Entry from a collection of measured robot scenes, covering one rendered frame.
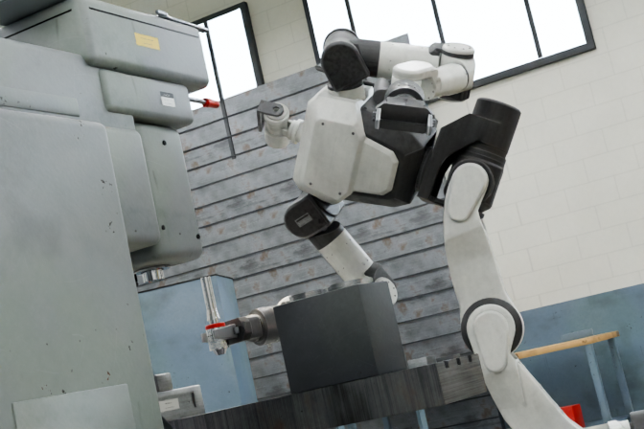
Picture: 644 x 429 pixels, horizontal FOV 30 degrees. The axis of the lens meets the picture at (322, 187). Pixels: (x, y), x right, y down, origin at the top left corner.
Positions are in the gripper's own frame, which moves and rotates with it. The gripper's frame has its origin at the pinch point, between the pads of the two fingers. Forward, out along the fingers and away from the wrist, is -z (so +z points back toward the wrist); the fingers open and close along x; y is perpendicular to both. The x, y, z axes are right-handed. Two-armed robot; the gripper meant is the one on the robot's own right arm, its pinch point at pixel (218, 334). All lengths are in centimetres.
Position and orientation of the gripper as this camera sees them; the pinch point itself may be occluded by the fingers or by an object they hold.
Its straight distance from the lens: 282.9
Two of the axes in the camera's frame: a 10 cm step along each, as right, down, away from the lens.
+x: 5.8, -2.6, -7.7
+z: 7.9, -0.8, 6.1
